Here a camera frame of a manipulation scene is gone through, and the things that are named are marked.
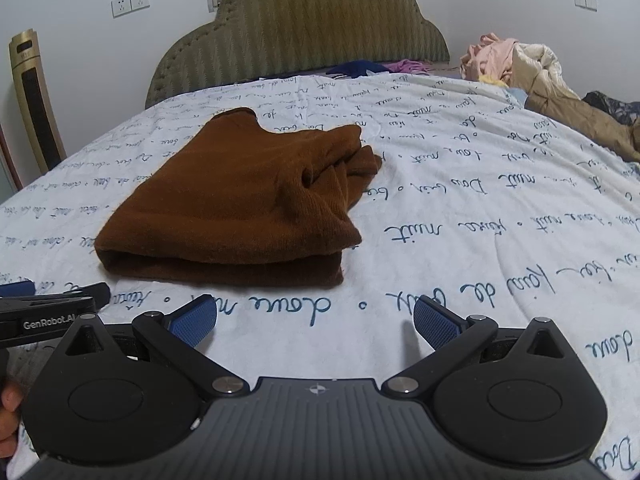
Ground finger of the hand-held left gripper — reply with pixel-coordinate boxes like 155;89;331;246
62;282;111;309
0;281;37;299

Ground tan coat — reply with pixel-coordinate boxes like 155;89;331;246
522;77;640;164

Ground dark floral cloth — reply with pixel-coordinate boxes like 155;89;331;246
582;91;640;127

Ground beige quilted jacket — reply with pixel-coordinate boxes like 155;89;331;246
505;42;582;102

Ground olive padded headboard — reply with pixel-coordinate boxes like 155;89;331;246
145;0;450;110

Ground white script-printed bed sheet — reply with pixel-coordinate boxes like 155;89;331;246
0;72;640;480

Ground gold tower air conditioner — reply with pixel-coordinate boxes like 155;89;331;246
9;30;69;174

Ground person's left hand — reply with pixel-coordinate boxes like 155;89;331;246
0;379;25;459

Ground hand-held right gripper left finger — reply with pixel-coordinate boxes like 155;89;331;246
60;294;251;402

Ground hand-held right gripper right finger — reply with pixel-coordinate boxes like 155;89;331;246
381;295;577;402

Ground brown knit sweater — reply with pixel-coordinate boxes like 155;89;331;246
94;106;384;289

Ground dark blue cloth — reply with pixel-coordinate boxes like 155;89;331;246
327;60;392;79

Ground pink clothes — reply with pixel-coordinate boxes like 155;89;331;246
460;32;522;82

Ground purple cloth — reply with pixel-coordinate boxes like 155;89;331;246
387;59;432;76

